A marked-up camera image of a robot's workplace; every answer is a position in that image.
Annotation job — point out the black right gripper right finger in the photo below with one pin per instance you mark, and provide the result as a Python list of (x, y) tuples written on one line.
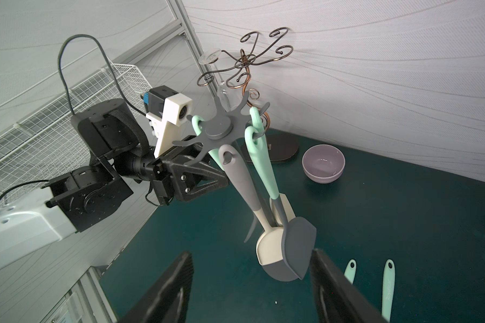
[(335, 298)]

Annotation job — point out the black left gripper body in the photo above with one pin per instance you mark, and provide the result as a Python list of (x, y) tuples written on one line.
[(172, 179)]

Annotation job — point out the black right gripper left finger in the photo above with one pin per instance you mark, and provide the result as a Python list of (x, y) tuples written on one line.
[(167, 300)]

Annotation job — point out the grey cream handled spoon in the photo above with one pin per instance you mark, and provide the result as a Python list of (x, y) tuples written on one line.
[(246, 194)]

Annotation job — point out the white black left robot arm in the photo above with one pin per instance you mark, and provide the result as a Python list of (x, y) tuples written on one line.
[(76, 201)]

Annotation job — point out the mint grey pointed spatula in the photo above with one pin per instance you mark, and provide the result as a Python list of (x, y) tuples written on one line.
[(283, 252)]

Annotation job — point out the grey utensil rack stand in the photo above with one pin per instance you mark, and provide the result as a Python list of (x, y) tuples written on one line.
[(224, 128)]

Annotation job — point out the mint cream utensil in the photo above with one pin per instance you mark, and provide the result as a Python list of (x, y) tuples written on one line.
[(257, 147)]

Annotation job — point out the clear wine glass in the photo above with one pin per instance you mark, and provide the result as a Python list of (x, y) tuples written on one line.
[(210, 58)]

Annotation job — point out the copper swirl glass holder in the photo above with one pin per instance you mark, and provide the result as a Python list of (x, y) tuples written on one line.
[(243, 70)]

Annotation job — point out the lilac bowl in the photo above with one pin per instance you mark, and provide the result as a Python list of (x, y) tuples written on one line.
[(323, 163)]

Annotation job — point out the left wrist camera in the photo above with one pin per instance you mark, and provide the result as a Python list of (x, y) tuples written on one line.
[(167, 112)]

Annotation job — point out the white wire basket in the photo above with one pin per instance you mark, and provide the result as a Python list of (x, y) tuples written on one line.
[(45, 145)]

